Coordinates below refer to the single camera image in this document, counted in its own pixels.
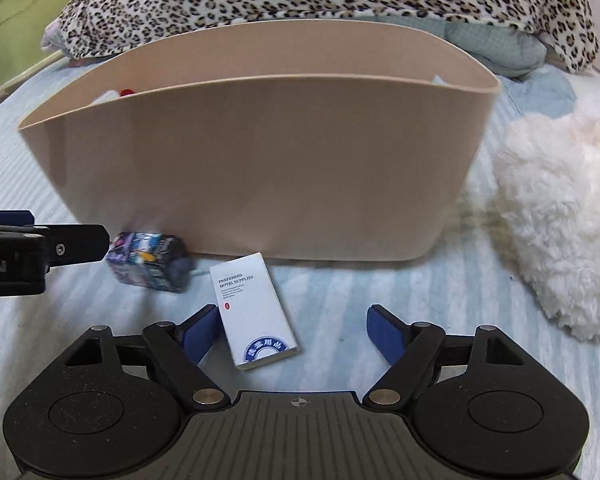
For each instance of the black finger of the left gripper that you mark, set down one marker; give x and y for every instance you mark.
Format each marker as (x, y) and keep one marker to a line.
(65, 243)

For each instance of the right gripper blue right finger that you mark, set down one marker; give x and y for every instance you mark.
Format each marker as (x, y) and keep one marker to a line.
(385, 331)

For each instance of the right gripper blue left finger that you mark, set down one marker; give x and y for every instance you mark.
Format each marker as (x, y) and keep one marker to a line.
(198, 333)

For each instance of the white rectangular box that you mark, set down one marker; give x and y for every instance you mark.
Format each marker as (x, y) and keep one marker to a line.
(254, 321)

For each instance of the purple printed small box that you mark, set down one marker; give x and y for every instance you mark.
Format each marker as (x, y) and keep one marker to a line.
(151, 260)

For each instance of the white chicken plush toy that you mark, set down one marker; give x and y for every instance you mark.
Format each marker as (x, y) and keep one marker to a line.
(111, 95)

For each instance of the beige plastic storage basket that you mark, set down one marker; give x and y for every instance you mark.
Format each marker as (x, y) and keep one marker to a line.
(299, 139)

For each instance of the white fluffy plush toy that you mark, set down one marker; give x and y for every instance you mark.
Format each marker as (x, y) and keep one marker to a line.
(548, 177)

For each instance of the light blue cartoon blanket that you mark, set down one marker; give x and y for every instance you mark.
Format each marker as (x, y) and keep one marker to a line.
(546, 91)

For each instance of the light green quilted pillow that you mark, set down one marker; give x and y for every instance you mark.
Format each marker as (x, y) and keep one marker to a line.
(504, 51)

